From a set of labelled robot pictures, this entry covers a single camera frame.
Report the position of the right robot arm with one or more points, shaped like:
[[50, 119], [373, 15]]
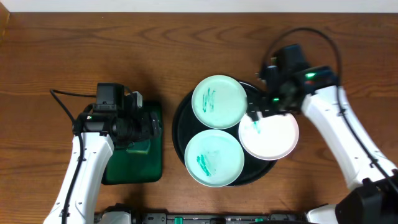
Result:
[[370, 177]]

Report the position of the mint plate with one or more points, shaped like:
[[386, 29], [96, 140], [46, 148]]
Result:
[[214, 158], [219, 102]]

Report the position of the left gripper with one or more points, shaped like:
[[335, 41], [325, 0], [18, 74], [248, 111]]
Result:
[[154, 127]]

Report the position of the dark green sponge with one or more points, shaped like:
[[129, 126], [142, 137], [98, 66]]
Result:
[[140, 147]]

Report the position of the white plate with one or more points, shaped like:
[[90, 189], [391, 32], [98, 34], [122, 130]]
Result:
[[270, 138]]

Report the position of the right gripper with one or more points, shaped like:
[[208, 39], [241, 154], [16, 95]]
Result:
[[254, 104]]

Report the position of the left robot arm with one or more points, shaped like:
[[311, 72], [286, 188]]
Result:
[[91, 151]]

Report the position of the green rectangular water tray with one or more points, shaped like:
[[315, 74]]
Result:
[[126, 168]]

